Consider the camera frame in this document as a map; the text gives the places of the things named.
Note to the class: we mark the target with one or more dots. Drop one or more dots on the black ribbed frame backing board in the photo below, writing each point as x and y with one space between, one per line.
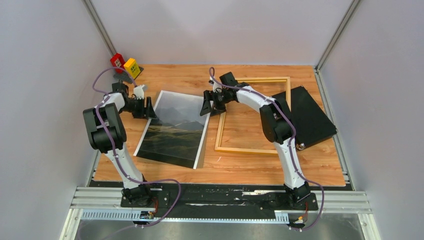
311 123

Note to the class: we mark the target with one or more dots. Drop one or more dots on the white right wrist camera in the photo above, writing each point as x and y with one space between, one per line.
216 88

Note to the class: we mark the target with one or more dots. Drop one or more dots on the light wooden picture frame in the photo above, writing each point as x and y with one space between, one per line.
244 117

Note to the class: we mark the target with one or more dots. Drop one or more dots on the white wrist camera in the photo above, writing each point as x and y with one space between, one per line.
139 92
216 88

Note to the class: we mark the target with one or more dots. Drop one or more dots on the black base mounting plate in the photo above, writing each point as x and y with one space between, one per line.
223 201

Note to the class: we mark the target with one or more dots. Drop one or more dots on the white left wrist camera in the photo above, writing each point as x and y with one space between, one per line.
139 92

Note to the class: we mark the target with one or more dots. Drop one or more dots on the landscape photo print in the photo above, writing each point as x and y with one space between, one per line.
178 135

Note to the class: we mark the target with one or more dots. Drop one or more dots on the red toy house block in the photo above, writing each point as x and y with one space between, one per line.
118 62

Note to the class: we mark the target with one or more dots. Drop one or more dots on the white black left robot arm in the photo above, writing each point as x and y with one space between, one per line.
135 188

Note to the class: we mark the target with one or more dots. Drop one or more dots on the aluminium front rail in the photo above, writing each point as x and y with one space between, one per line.
101 204

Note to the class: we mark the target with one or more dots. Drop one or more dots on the yellow toy house block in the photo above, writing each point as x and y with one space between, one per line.
132 67

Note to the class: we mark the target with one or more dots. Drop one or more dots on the aluminium rail right table edge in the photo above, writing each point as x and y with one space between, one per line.
336 138

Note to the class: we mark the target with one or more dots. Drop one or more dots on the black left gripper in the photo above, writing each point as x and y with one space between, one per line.
145 112

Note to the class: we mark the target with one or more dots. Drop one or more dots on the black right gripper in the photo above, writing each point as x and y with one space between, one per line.
209 95

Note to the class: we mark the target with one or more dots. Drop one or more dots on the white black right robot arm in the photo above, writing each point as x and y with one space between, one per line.
275 122

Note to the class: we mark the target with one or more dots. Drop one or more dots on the grey toy base plate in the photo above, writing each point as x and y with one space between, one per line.
122 77

